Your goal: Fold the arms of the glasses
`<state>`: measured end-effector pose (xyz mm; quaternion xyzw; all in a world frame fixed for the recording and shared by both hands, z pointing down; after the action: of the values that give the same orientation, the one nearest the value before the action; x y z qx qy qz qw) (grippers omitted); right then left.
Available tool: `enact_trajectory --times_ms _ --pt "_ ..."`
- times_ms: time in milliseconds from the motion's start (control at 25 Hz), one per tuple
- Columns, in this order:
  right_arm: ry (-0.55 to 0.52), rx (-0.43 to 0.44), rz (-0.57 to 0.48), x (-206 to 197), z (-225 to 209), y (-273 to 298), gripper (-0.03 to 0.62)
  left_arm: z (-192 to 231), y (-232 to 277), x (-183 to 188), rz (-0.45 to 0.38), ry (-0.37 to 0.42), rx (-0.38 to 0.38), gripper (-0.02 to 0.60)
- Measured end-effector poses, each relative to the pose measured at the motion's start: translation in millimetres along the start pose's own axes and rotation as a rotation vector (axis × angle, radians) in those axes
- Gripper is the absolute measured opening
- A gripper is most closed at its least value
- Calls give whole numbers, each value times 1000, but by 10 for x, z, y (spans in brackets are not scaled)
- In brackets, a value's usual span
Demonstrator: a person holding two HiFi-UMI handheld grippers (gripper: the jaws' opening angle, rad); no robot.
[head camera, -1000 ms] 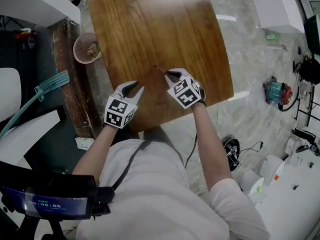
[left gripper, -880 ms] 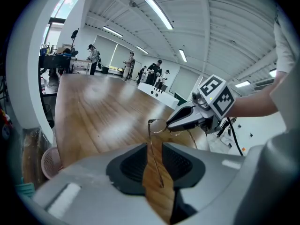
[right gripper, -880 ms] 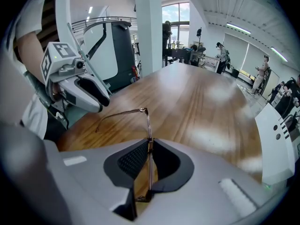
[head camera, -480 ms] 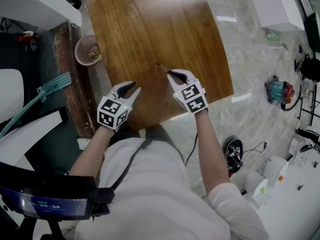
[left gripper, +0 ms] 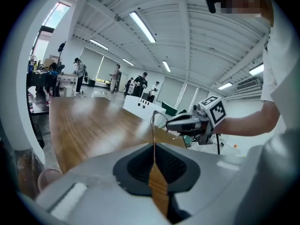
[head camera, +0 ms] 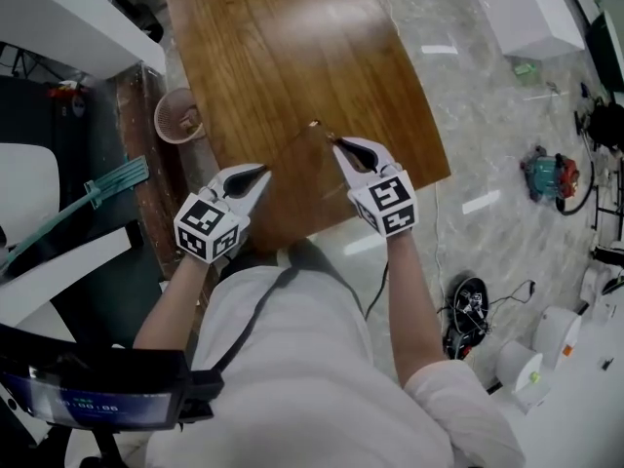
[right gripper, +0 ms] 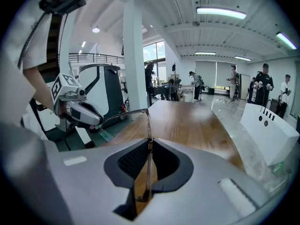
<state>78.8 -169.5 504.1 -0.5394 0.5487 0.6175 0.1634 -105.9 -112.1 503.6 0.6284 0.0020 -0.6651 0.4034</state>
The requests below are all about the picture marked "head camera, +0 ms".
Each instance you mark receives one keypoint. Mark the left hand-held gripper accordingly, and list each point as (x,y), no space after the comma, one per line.
(207,227)

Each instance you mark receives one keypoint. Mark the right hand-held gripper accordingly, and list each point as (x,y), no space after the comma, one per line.
(390,203)

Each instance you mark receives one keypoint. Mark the transparent plastic bag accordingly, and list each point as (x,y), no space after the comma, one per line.
(313,124)

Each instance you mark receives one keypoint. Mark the person's left forearm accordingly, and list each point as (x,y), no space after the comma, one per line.
(166,310)

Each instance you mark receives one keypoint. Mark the person's right forearm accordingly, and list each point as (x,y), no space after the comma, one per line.
(414,310)

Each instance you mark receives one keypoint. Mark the wooden ledge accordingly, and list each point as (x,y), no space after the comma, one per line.
(146,183)

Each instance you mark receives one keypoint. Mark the pink waste basket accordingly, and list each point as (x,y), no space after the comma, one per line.
(168,120)

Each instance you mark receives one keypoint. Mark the green flat mop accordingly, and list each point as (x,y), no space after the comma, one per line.
(117,178)

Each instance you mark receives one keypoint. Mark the red and green vacuum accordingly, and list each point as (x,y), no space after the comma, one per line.
(548,173)

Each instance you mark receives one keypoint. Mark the green bottle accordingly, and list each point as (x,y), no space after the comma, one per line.
(524,69)

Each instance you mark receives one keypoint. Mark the small red object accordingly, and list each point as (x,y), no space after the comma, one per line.
(63,89)

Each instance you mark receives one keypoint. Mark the person's white shirt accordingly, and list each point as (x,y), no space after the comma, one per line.
(312,383)

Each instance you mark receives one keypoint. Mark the white machine housing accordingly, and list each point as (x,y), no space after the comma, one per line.
(29,183)

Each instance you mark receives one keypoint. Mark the white counter cabinet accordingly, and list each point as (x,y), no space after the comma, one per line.
(529,12)

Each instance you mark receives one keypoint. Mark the white pillar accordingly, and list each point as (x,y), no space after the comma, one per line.
(73,12)

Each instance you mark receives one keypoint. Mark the black tripod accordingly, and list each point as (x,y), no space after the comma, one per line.
(27,64)

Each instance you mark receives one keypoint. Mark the black metal rack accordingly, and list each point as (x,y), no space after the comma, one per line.
(609,203)

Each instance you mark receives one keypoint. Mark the black timer screen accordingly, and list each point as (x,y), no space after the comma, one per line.
(97,398)

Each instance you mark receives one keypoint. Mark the white cylinder unit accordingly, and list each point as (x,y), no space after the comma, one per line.
(519,373)
(558,337)
(595,285)

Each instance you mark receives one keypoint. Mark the dark green board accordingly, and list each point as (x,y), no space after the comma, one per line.
(607,49)

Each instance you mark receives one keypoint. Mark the black screen stand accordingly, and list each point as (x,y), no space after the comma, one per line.
(107,449)

